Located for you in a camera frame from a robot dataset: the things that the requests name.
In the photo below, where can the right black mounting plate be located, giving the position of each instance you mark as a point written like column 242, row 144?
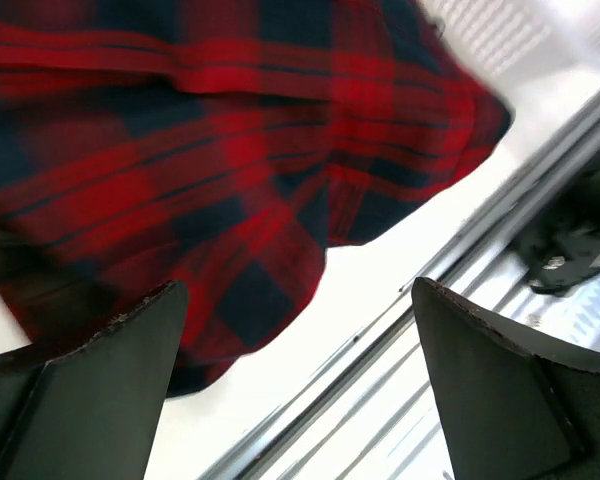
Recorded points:
column 560, row 246

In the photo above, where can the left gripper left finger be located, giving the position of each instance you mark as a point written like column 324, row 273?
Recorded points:
column 86, row 405

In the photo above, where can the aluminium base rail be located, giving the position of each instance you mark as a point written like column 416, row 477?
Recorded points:
column 370, row 413

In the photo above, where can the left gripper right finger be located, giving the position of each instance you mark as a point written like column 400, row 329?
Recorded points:
column 513, row 402

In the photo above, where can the white plastic basket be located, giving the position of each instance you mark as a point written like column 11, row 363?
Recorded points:
column 510, row 42

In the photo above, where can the red plaid skirt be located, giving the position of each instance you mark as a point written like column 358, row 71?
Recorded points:
column 227, row 144

